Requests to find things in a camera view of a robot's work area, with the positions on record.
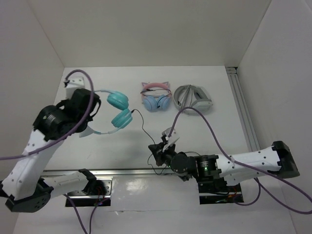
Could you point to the white and grey gaming headset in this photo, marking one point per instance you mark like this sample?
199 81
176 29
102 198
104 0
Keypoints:
192 96

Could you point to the pink and blue cat-ear headphones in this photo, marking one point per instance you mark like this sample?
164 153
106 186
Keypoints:
156 102

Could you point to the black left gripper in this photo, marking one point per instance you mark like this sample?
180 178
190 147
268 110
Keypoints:
64 101

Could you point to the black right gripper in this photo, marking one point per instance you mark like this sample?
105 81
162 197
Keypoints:
157 150

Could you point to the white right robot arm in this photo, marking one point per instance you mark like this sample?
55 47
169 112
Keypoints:
225 171

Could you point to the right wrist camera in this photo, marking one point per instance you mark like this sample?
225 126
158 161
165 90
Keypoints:
169 137

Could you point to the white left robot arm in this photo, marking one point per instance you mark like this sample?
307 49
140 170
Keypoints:
24 188

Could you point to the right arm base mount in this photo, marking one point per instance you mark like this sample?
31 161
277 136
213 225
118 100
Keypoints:
210 194

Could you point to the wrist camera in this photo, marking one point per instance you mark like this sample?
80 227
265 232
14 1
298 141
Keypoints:
169 137
72 84

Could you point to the aluminium table edge rail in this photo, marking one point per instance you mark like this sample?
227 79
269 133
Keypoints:
115 172

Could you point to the aluminium side rail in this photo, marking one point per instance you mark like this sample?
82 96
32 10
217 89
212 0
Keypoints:
243 112

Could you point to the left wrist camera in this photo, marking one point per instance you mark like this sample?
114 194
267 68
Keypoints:
72 84

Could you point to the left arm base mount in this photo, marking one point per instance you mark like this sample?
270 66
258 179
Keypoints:
98 193

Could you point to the teal cat-ear headphones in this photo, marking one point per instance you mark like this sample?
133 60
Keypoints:
119 101

